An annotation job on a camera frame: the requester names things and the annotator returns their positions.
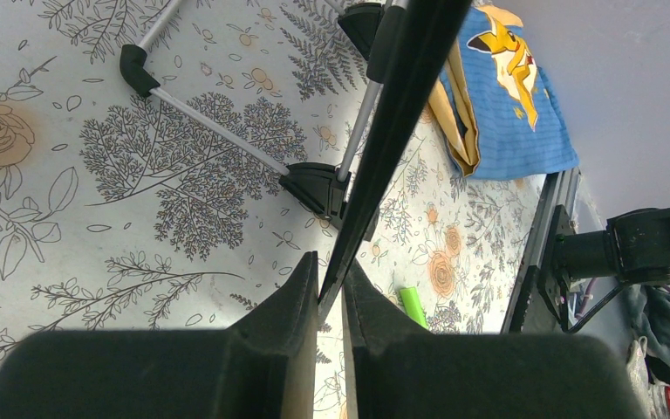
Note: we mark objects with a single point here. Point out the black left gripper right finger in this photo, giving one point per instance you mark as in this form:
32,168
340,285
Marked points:
398,369

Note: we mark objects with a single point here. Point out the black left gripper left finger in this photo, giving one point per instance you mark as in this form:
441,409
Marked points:
262,366

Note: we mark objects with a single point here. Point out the green marker cap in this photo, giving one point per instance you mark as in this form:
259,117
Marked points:
413,308

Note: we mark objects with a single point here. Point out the small black-framed whiteboard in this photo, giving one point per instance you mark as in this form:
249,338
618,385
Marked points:
412,39

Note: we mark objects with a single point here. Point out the floral patterned table mat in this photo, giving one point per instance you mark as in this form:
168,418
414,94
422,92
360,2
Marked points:
119,212

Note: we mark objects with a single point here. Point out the blue yellow cartoon cloth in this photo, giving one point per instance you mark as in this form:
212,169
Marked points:
494,104

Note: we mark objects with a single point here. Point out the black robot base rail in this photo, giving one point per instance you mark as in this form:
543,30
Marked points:
535,298

